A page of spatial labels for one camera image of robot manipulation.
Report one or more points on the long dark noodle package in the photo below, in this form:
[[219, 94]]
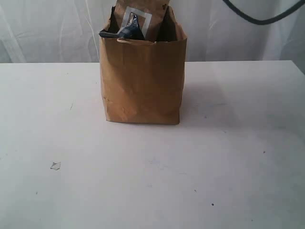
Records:
[[131, 31]]

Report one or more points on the brown kraft stand-up pouch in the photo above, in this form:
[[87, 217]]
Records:
[[150, 15]]

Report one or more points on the brown paper bag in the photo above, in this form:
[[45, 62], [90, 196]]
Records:
[[142, 81]]

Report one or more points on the white backdrop curtain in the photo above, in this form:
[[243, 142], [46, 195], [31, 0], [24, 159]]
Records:
[[67, 31]]

